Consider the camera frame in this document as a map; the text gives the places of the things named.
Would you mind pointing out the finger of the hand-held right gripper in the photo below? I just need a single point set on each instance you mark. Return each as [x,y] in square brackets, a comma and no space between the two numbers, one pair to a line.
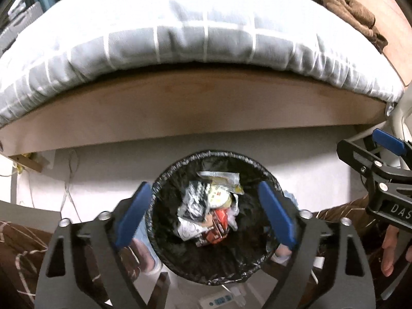
[354,154]
[388,141]

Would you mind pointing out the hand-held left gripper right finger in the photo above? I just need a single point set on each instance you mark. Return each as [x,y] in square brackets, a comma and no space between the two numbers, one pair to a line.
[278,215]

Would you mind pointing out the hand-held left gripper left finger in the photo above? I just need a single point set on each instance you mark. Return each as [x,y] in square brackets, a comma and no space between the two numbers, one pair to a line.
[133,215]

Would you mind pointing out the black lined waste bin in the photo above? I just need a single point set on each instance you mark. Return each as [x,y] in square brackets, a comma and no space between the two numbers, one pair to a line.
[251,257]

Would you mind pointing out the red plastic bag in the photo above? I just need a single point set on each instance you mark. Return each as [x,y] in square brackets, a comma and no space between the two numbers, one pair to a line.
[221,215]

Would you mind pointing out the black printed packet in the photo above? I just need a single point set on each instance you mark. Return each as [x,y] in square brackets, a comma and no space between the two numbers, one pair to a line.
[193,199]

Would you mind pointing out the dark instant noodle cup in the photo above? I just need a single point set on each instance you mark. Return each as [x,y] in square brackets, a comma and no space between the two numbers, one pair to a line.
[219,198]

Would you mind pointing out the clear plastic bag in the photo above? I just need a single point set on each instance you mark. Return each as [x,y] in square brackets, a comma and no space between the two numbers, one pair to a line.
[225,178]

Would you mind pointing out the person's right hand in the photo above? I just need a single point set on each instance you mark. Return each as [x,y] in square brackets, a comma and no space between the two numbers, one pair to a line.
[391,251]

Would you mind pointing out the person's right leg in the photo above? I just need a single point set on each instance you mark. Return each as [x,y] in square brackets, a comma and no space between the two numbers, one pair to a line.
[347,210]

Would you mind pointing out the person's leg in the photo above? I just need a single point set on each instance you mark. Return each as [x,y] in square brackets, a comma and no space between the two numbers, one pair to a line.
[19,257]
[347,210]

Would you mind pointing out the brown wooden chair leg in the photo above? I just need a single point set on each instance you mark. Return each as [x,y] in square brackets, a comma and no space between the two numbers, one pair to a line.
[162,293]

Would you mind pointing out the white device blue label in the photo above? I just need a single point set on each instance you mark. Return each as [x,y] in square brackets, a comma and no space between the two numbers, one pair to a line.
[222,301]

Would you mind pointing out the wooden headboard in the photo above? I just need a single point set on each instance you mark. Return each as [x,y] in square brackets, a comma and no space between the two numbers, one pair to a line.
[396,38]

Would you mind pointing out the grey board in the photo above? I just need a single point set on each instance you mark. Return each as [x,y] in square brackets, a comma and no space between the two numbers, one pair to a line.
[29,210]

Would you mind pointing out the wooden bed support block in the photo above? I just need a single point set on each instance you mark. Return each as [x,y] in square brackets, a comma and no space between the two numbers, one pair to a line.
[29,164]

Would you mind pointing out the person's left leg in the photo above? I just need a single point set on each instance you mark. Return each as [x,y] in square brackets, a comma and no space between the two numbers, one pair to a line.
[19,257]

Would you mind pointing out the brown quilted jacket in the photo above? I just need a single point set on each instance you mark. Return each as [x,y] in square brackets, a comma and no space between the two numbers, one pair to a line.
[347,3]

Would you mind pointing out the grey checked bed sheet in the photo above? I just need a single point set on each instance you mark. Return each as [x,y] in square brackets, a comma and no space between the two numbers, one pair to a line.
[193,38]

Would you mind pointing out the grey suitcase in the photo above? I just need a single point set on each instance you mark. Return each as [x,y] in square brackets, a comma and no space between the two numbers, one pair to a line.
[22,22]

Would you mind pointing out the wooden bed frame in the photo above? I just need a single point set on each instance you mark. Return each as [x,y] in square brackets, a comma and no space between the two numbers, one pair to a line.
[206,109]

